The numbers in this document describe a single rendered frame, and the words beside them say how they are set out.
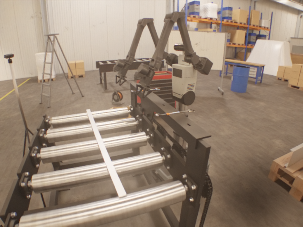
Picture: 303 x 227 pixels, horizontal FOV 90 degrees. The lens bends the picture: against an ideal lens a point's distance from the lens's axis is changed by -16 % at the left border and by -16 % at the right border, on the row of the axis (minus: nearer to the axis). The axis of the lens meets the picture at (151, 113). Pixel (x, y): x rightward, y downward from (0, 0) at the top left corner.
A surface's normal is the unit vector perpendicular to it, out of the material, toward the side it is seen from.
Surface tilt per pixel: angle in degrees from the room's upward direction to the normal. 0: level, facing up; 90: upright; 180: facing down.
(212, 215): 0
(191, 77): 90
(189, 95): 90
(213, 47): 90
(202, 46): 90
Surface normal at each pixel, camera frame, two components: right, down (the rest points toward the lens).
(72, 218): 0.24, -0.44
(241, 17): 0.36, 0.36
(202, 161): -0.94, 0.14
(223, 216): 0.00, -0.92
